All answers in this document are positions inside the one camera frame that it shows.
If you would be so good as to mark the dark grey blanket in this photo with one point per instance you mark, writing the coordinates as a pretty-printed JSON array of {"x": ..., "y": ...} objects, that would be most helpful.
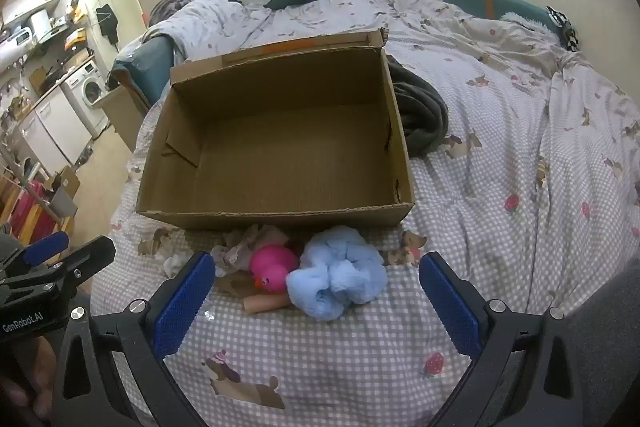
[{"x": 420, "y": 117}]

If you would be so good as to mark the black white checkered cloth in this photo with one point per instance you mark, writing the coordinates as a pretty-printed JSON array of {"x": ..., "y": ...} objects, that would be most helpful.
[{"x": 565, "y": 29}]

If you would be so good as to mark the black hanging bag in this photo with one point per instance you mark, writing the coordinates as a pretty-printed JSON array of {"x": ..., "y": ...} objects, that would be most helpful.
[{"x": 107, "y": 22}]

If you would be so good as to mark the pink suitcase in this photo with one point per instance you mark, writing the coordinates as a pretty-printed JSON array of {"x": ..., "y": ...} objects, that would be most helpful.
[{"x": 30, "y": 212}]

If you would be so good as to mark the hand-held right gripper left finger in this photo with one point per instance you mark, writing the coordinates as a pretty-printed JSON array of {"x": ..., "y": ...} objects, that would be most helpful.
[{"x": 180, "y": 307}]

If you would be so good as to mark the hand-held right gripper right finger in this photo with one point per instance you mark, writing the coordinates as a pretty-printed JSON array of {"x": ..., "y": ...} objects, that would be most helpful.
[{"x": 450, "y": 307}]

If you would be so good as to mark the brown cardboard box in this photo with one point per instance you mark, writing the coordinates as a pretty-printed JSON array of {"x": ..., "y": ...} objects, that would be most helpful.
[{"x": 280, "y": 147}]

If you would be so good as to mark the white fluffy cloth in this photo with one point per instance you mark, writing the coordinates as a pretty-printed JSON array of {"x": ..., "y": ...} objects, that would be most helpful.
[{"x": 525, "y": 21}]

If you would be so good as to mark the white fabric scrunchie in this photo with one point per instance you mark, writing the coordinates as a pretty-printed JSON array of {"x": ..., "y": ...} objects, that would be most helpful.
[{"x": 235, "y": 252}]

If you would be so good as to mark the white washing machine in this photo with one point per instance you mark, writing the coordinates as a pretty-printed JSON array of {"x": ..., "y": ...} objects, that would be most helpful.
[{"x": 87, "y": 92}]

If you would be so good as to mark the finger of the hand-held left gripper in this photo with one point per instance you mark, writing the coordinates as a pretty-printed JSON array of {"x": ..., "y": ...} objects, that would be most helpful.
[
  {"x": 45, "y": 249},
  {"x": 90, "y": 254}
]

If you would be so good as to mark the teal pillow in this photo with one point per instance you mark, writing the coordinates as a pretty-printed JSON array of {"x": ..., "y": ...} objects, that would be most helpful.
[{"x": 150, "y": 62}]

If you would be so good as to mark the white kitchen appliance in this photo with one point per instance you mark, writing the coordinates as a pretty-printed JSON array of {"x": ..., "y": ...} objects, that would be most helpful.
[{"x": 39, "y": 24}]

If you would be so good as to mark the person's left hand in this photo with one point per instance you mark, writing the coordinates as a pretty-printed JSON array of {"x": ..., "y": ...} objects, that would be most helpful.
[{"x": 30, "y": 387}]

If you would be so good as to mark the light blue fluffy scrunchie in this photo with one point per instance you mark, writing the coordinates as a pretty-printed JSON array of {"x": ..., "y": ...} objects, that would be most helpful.
[{"x": 340, "y": 272}]

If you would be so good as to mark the pink rubber duck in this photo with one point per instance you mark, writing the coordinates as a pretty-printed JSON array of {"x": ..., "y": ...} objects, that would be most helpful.
[{"x": 272, "y": 264}]

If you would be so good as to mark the small cardboard box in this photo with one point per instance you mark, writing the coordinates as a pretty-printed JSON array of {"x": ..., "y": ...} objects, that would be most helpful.
[{"x": 62, "y": 192}]

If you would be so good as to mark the grey furry cushion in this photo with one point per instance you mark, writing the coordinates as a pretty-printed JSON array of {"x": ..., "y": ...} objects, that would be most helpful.
[{"x": 167, "y": 7}]

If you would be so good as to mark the white kitchen cabinet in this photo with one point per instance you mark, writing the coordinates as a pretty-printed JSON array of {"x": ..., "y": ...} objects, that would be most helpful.
[{"x": 55, "y": 122}]

